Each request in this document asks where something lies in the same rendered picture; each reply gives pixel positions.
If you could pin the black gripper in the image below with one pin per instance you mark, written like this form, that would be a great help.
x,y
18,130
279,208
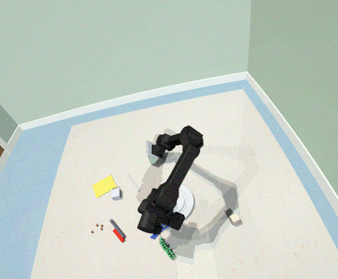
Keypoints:
x,y
174,220

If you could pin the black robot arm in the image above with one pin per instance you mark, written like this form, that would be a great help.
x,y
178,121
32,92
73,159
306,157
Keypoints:
x,y
167,194

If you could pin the yellow flat rectangle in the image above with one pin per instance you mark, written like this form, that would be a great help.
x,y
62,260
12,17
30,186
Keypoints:
x,y
104,186

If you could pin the small cream cube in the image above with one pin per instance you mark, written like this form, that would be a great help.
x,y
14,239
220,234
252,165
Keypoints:
x,y
234,219

